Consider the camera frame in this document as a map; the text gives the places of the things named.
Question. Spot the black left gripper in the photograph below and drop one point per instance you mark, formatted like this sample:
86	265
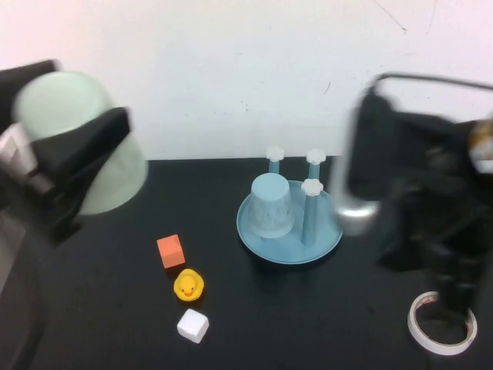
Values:
27	200

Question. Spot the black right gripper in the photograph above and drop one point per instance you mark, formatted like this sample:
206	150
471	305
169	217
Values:
431	239

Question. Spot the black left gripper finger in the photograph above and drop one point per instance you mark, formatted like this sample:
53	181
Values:
15	77

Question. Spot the pale green plastic cup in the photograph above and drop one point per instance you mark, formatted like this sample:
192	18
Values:
77	92

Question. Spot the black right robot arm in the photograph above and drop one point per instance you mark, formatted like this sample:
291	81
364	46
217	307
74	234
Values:
443	154

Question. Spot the blue cup stand with posts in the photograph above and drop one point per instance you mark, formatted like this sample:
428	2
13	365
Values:
269	250

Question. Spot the light blue plastic cup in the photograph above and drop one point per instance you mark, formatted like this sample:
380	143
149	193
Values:
269	208

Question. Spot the white double-sided tape roll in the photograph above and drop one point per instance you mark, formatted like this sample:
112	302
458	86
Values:
439	348

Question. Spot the orange foam cube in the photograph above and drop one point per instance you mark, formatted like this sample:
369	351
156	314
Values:
170	251

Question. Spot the yellow rubber duck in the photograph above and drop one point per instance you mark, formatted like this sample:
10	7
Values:
188	285

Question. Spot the white foam cube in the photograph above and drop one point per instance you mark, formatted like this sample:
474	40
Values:
192	325

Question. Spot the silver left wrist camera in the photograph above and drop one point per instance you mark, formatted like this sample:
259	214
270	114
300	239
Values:
15	154

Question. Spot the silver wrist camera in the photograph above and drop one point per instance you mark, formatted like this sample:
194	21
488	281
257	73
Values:
15	154
369	154

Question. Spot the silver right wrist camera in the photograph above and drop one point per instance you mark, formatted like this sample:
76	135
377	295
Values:
369	154

